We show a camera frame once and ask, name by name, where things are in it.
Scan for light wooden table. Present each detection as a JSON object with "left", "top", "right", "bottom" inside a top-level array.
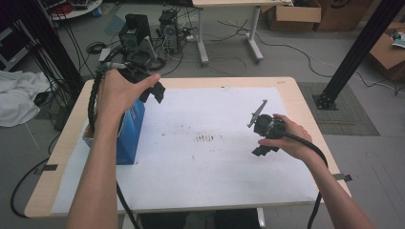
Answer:
[{"left": 24, "top": 75, "right": 352, "bottom": 219}]

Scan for black tape strip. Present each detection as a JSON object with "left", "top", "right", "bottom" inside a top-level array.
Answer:
[
  {"left": 332, "top": 173, "right": 353, "bottom": 183},
  {"left": 33, "top": 163, "right": 59, "bottom": 176}
]

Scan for black computer tower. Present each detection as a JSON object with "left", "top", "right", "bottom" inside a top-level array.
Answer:
[{"left": 117, "top": 12, "right": 155, "bottom": 66}]

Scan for person's right hand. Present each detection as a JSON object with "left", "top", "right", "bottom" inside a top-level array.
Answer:
[{"left": 257, "top": 114, "right": 315, "bottom": 162}]

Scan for grey metal rack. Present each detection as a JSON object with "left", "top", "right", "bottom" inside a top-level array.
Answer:
[{"left": 0, "top": 27, "right": 31, "bottom": 73}]

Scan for left hand-held gripper black cable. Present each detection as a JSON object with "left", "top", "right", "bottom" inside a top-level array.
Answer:
[{"left": 87, "top": 47, "right": 141, "bottom": 229}]

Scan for round white table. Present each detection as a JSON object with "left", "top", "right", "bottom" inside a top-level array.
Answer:
[{"left": 47, "top": 0, "right": 103, "bottom": 22}]

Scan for white table mat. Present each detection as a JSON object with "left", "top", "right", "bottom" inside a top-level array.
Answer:
[{"left": 51, "top": 86, "right": 320, "bottom": 215}]

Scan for black floor cable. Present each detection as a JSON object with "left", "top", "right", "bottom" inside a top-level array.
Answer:
[{"left": 10, "top": 156, "right": 50, "bottom": 219}]

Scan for person's dark trousers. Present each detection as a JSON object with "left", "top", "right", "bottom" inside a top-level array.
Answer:
[{"left": 139, "top": 208, "right": 259, "bottom": 229}]

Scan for small white power device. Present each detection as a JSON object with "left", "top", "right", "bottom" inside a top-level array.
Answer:
[{"left": 98, "top": 47, "right": 112, "bottom": 63}]

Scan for white cloth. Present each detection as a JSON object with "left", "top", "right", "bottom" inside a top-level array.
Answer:
[{"left": 0, "top": 70, "right": 52, "bottom": 128}]

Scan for open brown cardboard box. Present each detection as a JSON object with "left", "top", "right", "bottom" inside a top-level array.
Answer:
[{"left": 266, "top": 0, "right": 323, "bottom": 32}]

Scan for small coiled black cable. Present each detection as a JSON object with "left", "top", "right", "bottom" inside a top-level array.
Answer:
[{"left": 86, "top": 41, "right": 108, "bottom": 55}]

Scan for closed brown cardboard box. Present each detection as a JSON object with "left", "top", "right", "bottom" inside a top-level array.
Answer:
[{"left": 313, "top": 0, "right": 374, "bottom": 32}]

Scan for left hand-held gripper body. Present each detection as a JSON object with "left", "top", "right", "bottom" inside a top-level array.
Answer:
[{"left": 122, "top": 35, "right": 159, "bottom": 84}]

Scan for brown cardboard box with papers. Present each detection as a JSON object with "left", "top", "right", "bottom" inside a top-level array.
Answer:
[{"left": 369, "top": 22, "right": 405, "bottom": 82}]

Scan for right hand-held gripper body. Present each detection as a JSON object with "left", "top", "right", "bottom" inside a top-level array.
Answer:
[{"left": 246, "top": 99, "right": 287, "bottom": 141}]

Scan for white-legged desk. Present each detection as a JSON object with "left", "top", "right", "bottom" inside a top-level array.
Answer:
[{"left": 191, "top": 0, "right": 294, "bottom": 65}]

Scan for grey floor mat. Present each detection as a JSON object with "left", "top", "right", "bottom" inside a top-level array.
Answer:
[{"left": 297, "top": 81, "right": 380, "bottom": 137}]

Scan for person's left hand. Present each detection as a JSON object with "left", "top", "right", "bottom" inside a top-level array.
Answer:
[{"left": 95, "top": 69, "right": 162, "bottom": 128}]

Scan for grey open computer tower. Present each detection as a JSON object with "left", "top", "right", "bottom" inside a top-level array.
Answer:
[{"left": 158, "top": 9, "right": 181, "bottom": 55}]

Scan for black metal frame post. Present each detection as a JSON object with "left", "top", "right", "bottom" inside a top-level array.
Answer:
[
  {"left": 312, "top": 0, "right": 405, "bottom": 112},
  {"left": 18, "top": 0, "right": 85, "bottom": 94}
]

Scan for blue cardboard box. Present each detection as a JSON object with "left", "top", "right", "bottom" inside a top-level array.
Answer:
[{"left": 82, "top": 94, "right": 146, "bottom": 166}]

